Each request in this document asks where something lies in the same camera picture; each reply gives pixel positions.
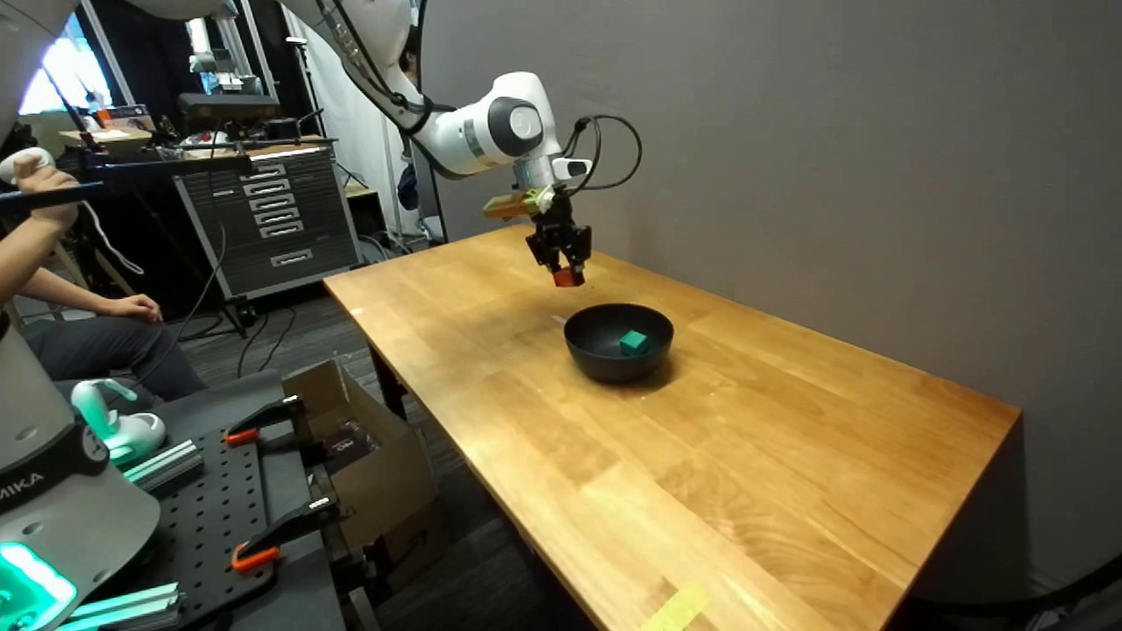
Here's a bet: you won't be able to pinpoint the black clamp orange handle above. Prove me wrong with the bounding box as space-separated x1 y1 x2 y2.
225 493 343 578
217 391 307 454

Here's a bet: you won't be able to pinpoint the black box on cabinet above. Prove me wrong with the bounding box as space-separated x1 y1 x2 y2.
173 88 287 141

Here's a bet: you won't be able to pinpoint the person right forearm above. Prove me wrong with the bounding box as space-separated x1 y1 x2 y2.
0 209 64 307

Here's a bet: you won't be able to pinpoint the brown cardboard box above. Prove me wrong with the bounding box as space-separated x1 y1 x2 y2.
275 356 442 554

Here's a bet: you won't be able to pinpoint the brown wrist mount plate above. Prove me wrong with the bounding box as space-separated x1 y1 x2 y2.
479 189 555 225

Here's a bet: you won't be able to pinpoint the black bowl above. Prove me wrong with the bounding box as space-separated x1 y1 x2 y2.
561 300 679 384

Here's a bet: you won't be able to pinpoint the person left forearm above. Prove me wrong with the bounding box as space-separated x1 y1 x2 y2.
22 263 123 321

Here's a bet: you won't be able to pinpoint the person right hand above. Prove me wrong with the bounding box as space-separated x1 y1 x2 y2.
10 166 84 231

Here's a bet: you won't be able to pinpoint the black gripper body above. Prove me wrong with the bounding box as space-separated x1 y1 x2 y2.
525 191 589 258

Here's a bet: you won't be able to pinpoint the white handheld controller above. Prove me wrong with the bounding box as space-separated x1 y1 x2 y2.
0 142 60 184

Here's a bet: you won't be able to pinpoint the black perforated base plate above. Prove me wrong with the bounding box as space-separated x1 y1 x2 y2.
102 368 360 631

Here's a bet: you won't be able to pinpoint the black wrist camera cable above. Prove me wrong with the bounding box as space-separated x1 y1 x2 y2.
564 112 649 195

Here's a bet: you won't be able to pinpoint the person dark trouser legs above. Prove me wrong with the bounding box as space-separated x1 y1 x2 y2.
17 313 211 403

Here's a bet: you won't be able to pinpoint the aluminium extrusion rail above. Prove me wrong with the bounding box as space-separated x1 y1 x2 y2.
114 434 205 490
53 578 185 631

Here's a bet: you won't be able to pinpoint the person left hand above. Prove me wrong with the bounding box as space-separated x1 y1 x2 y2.
108 291 168 329

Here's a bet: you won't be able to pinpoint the yellow tape strip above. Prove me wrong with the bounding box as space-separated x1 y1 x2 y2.
638 582 712 631

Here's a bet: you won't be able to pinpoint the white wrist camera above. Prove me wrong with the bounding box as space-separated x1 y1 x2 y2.
545 149 597 191

